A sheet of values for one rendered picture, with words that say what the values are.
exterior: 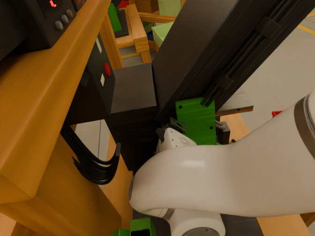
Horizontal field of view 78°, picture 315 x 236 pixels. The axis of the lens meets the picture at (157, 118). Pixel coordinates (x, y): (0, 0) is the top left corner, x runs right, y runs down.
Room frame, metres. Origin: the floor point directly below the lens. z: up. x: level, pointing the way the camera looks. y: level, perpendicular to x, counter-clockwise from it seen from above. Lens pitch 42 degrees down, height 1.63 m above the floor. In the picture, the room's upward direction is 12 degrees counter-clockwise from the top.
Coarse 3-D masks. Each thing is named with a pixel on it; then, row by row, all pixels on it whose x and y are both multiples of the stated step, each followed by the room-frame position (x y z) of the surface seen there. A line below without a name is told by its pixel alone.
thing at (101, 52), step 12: (96, 48) 0.43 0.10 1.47; (96, 60) 0.40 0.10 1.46; (108, 60) 0.49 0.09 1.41; (96, 72) 0.37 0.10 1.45; (108, 72) 0.44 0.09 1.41; (96, 84) 0.34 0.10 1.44; (108, 84) 0.42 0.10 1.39; (84, 96) 0.34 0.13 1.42; (96, 96) 0.34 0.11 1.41; (108, 96) 0.38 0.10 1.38; (72, 108) 0.34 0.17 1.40; (84, 108) 0.34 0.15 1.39; (96, 108) 0.34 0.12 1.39; (108, 108) 0.35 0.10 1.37; (72, 120) 0.34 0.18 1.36; (84, 120) 0.34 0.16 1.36; (96, 120) 0.34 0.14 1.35
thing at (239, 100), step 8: (240, 88) 0.61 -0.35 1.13; (232, 96) 0.58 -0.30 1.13; (240, 96) 0.57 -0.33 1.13; (224, 104) 0.54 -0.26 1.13; (232, 104) 0.53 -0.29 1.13; (240, 104) 0.52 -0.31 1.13; (248, 104) 0.51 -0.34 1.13; (216, 112) 0.51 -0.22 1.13; (224, 112) 0.51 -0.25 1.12; (232, 112) 0.51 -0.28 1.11; (240, 112) 0.51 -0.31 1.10
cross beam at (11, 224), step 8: (72, 128) 0.50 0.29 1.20; (0, 216) 0.20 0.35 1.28; (0, 224) 0.18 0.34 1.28; (8, 224) 0.18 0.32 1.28; (16, 224) 0.18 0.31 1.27; (0, 232) 0.17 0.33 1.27; (8, 232) 0.17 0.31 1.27; (16, 232) 0.17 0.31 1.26; (24, 232) 0.17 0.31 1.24; (32, 232) 0.18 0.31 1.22
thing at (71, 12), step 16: (16, 0) 0.28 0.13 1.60; (32, 0) 0.29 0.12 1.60; (48, 0) 0.34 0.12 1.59; (64, 0) 0.40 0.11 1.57; (32, 16) 0.28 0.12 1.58; (48, 16) 0.31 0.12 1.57; (64, 16) 0.36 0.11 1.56; (32, 32) 0.28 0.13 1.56; (48, 32) 0.29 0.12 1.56; (16, 48) 0.28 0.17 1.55; (32, 48) 0.28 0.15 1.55
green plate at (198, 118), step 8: (176, 104) 0.44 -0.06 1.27; (184, 104) 0.43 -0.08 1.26; (192, 104) 0.43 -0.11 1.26; (200, 104) 0.43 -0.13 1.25; (176, 112) 0.43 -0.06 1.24; (184, 112) 0.43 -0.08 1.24; (192, 112) 0.42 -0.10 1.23; (200, 112) 0.42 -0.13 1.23; (208, 112) 0.42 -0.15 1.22; (184, 120) 0.42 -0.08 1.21; (192, 120) 0.42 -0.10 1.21; (200, 120) 0.41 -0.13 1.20; (208, 120) 0.41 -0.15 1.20; (192, 128) 0.41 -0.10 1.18; (200, 128) 0.41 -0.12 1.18; (208, 128) 0.40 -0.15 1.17; (192, 136) 0.40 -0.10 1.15; (200, 136) 0.40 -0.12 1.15; (208, 136) 0.40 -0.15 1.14; (200, 144) 0.39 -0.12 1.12; (208, 144) 0.39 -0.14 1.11
